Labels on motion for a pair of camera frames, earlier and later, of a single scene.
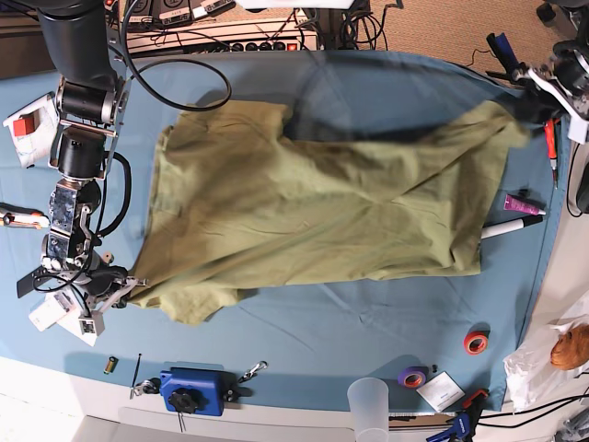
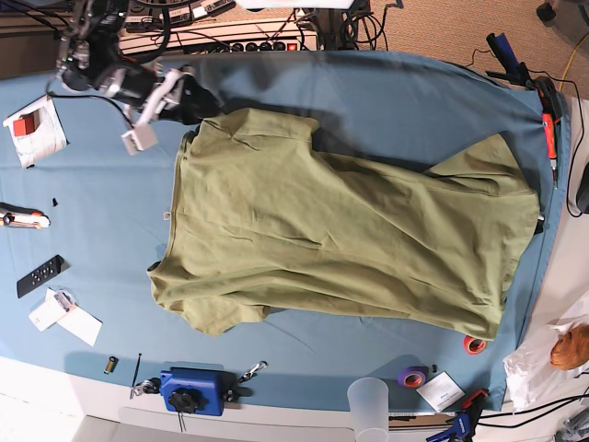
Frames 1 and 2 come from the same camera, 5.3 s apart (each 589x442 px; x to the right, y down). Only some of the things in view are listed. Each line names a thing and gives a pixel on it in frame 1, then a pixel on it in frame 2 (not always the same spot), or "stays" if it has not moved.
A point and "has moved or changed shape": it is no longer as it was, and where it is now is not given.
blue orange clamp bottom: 465,424 stays
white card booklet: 441,391 stays
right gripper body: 108,285 -> 198,103
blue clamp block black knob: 198,390 stays
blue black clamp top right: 514,71 stays
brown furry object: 571,350 stays
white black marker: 509,226 -> 540,226
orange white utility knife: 23,216 stays
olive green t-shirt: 248,194 has moved or changed shape
